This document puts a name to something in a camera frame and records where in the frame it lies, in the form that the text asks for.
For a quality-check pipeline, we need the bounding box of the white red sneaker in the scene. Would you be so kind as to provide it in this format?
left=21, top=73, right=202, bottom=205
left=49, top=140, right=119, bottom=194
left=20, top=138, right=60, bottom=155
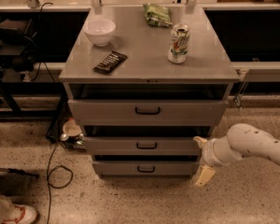
left=1, top=204, right=38, bottom=224

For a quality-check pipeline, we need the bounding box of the grey drawer cabinet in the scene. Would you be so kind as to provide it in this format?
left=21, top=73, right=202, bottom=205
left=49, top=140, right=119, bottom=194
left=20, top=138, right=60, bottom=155
left=58, top=5, right=241, bottom=180

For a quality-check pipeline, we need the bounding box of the black floor cable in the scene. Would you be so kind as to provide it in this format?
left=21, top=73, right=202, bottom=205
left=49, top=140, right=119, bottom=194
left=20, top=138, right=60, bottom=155
left=45, top=143, right=75, bottom=224

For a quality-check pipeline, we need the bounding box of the black equipment on stand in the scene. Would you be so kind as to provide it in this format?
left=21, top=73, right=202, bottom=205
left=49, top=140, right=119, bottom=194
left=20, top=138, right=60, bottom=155
left=0, top=15, right=38, bottom=82

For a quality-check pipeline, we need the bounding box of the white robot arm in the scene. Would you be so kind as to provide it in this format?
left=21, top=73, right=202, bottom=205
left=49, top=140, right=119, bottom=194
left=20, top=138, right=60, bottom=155
left=193, top=123, right=280, bottom=187

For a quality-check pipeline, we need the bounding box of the green snack bag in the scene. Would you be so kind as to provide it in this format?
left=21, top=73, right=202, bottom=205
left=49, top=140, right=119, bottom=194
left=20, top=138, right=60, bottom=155
left=143, top=3, right=173, bottom=27

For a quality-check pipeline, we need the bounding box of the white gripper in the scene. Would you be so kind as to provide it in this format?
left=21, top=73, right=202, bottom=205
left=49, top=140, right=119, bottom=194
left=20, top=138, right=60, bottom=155
left=193, top=136, right=229, bottom=187

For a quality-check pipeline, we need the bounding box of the wire basket with items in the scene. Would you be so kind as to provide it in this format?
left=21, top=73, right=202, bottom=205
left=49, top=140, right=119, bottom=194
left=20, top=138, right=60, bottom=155
left=60, top=118, right=86, bottom=152

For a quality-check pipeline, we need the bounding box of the white bowl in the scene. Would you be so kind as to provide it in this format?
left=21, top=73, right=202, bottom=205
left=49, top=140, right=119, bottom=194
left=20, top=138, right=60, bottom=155
left=83, top=20, right=116, bottom=47

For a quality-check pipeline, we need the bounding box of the grey top drawer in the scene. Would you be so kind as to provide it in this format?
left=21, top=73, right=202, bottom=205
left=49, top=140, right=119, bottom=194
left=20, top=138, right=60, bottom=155
left=68, top=99, right=227, bottom=126

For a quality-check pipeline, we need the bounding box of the dark chocolate bar wrapper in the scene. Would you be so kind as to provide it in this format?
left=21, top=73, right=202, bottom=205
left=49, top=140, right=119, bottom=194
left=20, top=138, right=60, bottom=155
left=93, top=51, right=127, bottom=75

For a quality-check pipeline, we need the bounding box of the white green soda can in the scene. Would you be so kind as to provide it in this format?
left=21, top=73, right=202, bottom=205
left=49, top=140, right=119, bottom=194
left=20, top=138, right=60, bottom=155
left=168, top=24, right=190, bottom=63

